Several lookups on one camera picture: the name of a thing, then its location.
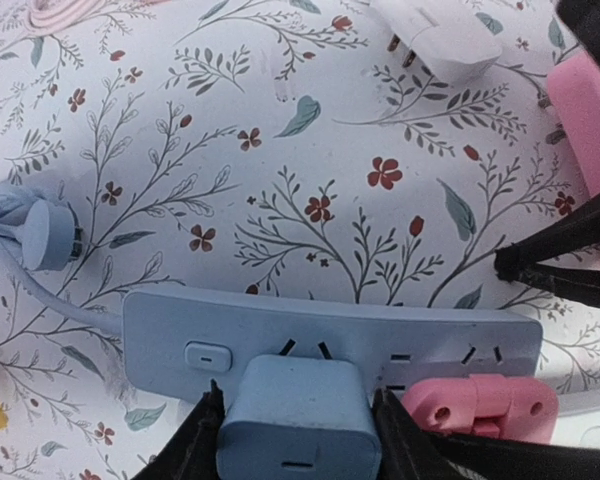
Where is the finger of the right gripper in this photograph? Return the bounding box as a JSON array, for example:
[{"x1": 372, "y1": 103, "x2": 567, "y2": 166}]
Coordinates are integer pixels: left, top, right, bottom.
[{"x1": 494, "y1": 192, "x2": 600, "y2": 314}]

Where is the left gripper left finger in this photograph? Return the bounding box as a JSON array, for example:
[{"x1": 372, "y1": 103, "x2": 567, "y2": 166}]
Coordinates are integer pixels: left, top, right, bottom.
[{"x1": 133, "y1": 380, "x2": 225, "y2": 480}]

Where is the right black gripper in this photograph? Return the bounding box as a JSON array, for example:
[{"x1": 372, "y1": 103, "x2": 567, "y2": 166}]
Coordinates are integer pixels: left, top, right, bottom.
[{"x1": 556, "y1": 0, "x2": 600, "y2": 68}]

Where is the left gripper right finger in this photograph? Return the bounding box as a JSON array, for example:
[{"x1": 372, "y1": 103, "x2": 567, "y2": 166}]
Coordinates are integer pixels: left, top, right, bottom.
[{"x1": 372, "y1": 389, "x2": 600, "y2": 480}]

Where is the pink triangular power strip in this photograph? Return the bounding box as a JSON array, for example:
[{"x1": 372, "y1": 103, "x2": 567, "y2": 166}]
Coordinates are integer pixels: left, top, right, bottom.
[{"x1": 538, "y1": 52, "x2": 600, "y2": 197}]

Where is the light blue adapter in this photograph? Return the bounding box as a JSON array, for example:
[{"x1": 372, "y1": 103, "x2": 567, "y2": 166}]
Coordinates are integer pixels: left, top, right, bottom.
[{"x1": 216, "y1": 355, "x2": 382, "y2": 480}]

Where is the light blue power strip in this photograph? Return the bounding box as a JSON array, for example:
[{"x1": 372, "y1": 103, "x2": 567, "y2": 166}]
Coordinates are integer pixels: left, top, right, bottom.
[{"x1": 121, "y1": 286, "x2": 543, "y2": 402}]

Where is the small pink adapter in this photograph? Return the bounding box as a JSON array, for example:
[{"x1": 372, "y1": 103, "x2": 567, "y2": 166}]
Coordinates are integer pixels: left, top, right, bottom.
[{"x1": 401, "y1": 374, "x2": 559, "y2": 444}]

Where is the white cube plug adapter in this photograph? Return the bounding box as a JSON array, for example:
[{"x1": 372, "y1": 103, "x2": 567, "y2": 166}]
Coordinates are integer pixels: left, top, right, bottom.
[{"x1": 370, "y1": 0, "x2": 502, "y2": 84}]

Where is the white coiled cable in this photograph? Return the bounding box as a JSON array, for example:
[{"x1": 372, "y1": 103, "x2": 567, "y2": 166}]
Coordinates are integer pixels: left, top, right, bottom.
[{"x1": 24, "y1": 0, "x2": 111, "y2": 31}]

